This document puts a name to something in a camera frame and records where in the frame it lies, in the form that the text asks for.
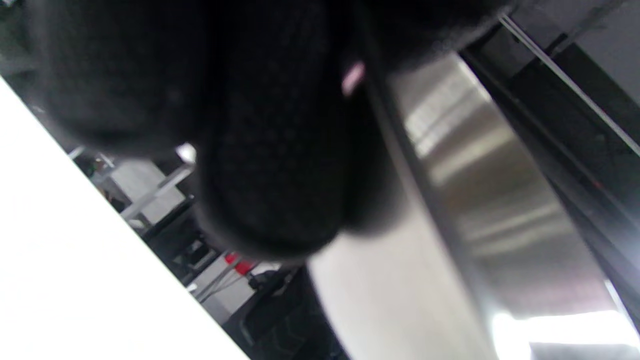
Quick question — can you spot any person's left hand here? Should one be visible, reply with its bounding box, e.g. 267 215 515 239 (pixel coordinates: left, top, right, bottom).
25 0 516 262

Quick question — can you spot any stainless steel bowl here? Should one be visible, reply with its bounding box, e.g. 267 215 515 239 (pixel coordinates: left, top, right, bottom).
307 52 640 360

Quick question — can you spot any red box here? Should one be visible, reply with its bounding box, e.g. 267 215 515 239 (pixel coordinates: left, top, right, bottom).
225 252 257 276

